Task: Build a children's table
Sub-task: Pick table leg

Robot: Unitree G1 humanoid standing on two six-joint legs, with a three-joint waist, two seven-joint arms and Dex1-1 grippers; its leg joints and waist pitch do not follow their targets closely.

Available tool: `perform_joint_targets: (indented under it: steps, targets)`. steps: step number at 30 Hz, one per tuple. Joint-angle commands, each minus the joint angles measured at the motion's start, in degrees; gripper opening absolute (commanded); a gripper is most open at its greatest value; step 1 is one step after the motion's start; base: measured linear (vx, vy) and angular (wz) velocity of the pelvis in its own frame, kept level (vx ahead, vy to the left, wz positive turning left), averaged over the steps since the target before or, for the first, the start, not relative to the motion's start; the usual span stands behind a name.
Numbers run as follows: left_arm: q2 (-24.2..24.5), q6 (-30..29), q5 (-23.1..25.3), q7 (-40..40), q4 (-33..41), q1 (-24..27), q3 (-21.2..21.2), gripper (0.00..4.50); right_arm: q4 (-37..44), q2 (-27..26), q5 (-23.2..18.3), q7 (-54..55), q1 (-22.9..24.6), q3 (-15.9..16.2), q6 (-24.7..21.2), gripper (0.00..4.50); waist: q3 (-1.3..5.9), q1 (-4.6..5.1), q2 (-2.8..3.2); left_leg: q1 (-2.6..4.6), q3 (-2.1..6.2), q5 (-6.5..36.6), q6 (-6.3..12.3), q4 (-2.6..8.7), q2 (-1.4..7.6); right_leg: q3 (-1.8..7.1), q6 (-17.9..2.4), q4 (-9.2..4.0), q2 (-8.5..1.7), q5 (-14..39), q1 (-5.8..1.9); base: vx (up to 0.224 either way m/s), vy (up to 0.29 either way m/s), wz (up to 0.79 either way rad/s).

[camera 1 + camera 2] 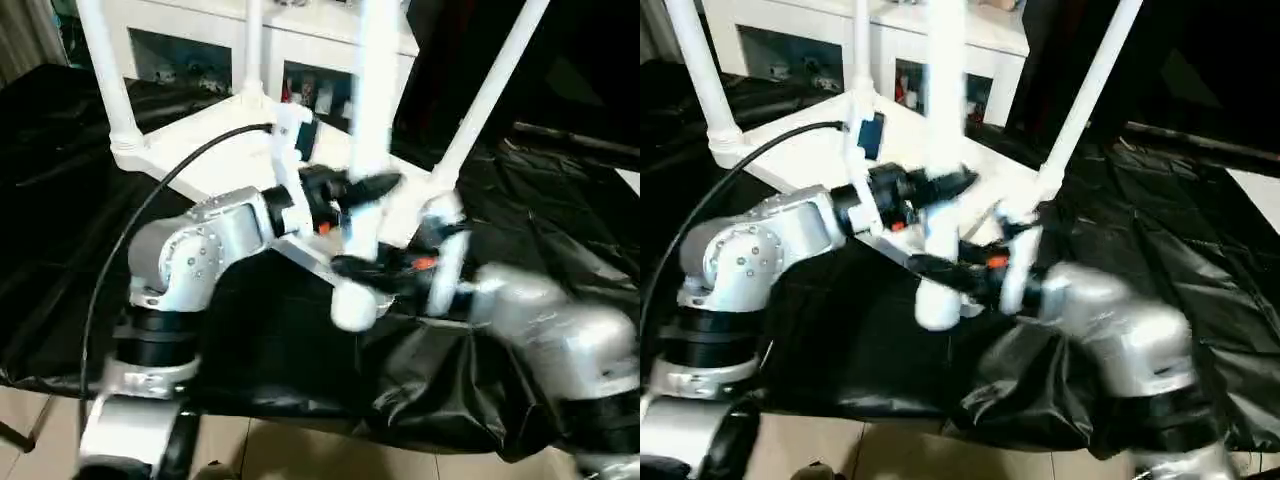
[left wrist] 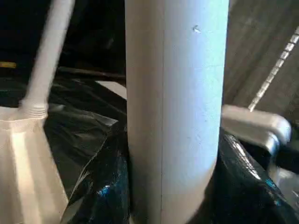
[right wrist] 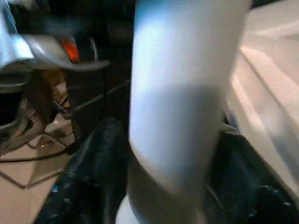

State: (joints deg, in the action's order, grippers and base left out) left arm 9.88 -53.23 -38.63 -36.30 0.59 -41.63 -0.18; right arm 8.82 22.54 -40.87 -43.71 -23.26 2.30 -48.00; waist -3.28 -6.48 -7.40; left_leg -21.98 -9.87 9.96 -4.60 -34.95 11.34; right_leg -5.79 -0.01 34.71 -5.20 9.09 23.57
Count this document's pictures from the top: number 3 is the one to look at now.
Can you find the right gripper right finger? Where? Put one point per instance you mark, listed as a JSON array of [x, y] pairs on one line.
[[245, 186]]

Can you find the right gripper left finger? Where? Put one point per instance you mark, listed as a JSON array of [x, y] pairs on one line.
[[88, 182]]

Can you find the white plastic table top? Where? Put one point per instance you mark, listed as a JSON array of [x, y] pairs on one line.
[[268, 81]]

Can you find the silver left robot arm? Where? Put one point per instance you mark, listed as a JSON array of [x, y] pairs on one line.
[[23, 46]]

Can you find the brown printed cardboard box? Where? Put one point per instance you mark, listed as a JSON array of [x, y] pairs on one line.
[[58, 91]]

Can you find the white plastic table leg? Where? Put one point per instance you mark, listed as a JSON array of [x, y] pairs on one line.
[[175, 70]]

